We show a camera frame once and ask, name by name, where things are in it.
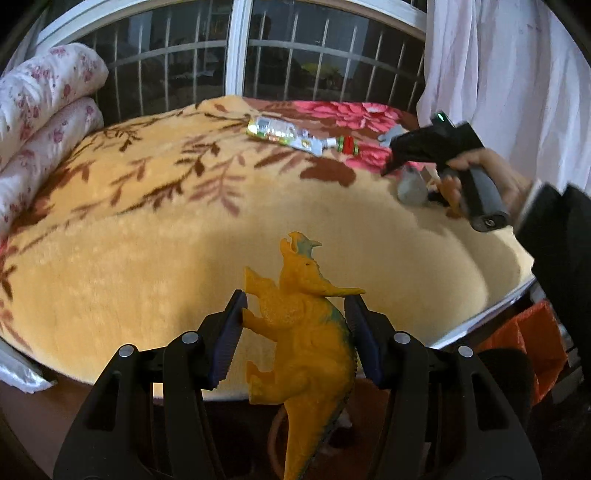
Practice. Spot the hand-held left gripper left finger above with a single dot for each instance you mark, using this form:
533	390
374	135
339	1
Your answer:
228	341

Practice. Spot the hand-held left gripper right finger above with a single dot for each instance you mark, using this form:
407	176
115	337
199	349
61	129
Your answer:
364	341

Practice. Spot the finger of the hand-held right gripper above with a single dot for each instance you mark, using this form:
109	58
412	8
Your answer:
397	165

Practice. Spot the grey round toy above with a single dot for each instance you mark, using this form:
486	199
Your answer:
411	189

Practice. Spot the yellow dinosaur toy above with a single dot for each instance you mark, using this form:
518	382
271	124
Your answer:
304	341

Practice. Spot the person's right forearm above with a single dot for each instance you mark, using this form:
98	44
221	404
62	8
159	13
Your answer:
563	254

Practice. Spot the person's right hand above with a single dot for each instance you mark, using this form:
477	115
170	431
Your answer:
508	184

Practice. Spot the grey plush mouse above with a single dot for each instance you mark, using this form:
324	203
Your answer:
392	137

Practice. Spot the white curtain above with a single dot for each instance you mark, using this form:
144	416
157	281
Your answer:
508	69

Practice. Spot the yellow floral fleece blanket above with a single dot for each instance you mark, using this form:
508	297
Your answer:
138	258

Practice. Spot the toothpaste tube with red cap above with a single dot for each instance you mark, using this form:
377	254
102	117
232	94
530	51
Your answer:
277	129

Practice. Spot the grey metal window railing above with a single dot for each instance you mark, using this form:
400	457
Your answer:
323	50

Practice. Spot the orange plastic bag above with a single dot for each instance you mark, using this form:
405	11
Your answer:
535	341

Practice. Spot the white bed sheet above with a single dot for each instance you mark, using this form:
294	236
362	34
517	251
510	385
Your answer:
23	374

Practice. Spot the folded pink floral quilt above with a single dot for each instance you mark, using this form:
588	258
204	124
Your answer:
41	115

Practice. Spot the white window frame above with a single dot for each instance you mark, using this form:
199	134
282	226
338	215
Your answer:
239	46

